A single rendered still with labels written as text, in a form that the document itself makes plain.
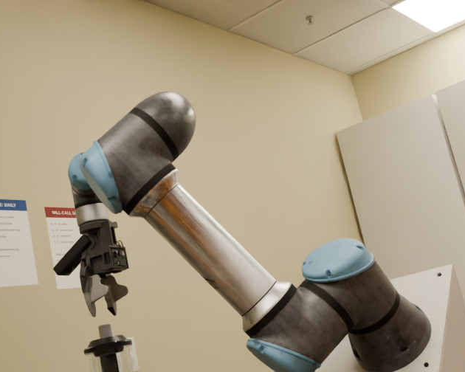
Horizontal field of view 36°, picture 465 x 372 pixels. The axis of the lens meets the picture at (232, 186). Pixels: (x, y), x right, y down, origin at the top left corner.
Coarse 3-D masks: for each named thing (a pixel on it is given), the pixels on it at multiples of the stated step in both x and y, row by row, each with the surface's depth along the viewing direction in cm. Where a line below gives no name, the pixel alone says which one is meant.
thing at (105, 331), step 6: (108, 324) 164; (102, 330) 163; (108, 330) 163; (102, 336) 163; (108, 336) 163; (114, 336) 161; (120, 336) 162; (90, 342) 162; (96, 342) 160; (102, 342) 159; (108, 342) 159
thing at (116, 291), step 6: (108, 276) 169; (102, 282) 169; (108, 282) 170; (114, 282) 169; (108, 288) 169; (114, 288) 169; (120, 288) 169; (126, 288) 168; (108, 294) 169; (114, 294) 169; (120, 294) 169; (108, 300) 169; (114, 300) 170; (108, 306) 169; (114, 306) 169; (114, 312) 169
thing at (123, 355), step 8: (104, 344) 158; (96, 352) 159; (104, 352) 159; (112, 352) 159; (120, 352) 160; (128, 352) 162; (96, 360) 159; (104, 360) 158; (112, 360) 158; (120, 360) 159; (128, 360) 161; (96, 368) 159; (104, 368) 158; (112, 368) 158; (120, 368) 158; (128, 368) 160
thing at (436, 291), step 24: (408, 288) 143; (432, 288) 139; (456, 288) 139; (432, 312) 134; (456, 312) 135; (432, 336) 129; (456, 336) 132; (336, 360) 139; (432, 360) 124; (456, 360) 128
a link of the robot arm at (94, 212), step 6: (90, 204) 167; (96, 204) 167; (102, 204) 168; (78, 210) 167; (84, 210) 166; (90, 210) 166; (96, 210) 167; (102, 210) 167; (78, 216) 167; (84, 216) 166; (90, 216) 166; (96, 216) 166; (102, 216) 167; (108, 216) 169; (78, 222) 167; (84, 222) 166; (90, 222) 166
